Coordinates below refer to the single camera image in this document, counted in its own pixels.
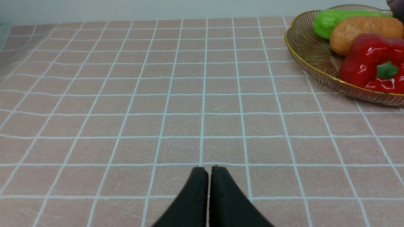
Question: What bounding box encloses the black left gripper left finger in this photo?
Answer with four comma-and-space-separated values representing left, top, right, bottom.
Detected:
153, 167, 209, 227

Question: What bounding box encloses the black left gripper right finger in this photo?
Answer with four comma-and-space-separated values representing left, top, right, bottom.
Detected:
209, 166, 274, 227

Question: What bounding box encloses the dark purple eggplant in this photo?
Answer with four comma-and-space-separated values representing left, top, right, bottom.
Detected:
386, 0, 404, 23

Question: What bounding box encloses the red bell pepper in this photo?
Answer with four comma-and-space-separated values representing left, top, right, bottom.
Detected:
339, 33, 404, 94

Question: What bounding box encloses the green cucumber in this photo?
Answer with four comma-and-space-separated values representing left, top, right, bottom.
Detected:
313, 9, 393, 40

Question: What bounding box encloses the brown potato upper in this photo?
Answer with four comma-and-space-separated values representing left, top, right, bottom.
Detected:
330, 16, 404, 56

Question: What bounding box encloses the gold wire basket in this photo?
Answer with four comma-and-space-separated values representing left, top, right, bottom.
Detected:
284, 10, 404, 108

